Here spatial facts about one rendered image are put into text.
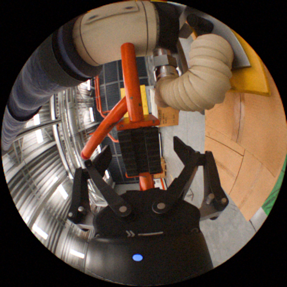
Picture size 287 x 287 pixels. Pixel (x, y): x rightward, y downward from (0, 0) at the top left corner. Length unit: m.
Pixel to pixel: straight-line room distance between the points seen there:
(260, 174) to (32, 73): 0.99
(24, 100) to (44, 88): 0.09
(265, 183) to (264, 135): 0.51
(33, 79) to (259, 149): 0.51
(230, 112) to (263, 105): 0.15
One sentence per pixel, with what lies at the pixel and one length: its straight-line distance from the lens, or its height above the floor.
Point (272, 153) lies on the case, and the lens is 0.30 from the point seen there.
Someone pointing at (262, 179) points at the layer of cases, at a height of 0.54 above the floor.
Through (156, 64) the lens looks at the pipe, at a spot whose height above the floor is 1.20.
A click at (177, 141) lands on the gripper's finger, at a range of 0.18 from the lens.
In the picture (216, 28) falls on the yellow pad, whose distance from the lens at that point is 0.15.
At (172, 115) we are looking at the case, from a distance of 1.70.
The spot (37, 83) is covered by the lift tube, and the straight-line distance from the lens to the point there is 0.23.
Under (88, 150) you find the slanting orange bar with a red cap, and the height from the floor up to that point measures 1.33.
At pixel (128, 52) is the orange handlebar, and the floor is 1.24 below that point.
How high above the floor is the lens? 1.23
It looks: level
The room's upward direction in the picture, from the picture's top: 97 degrees counter-clockwise
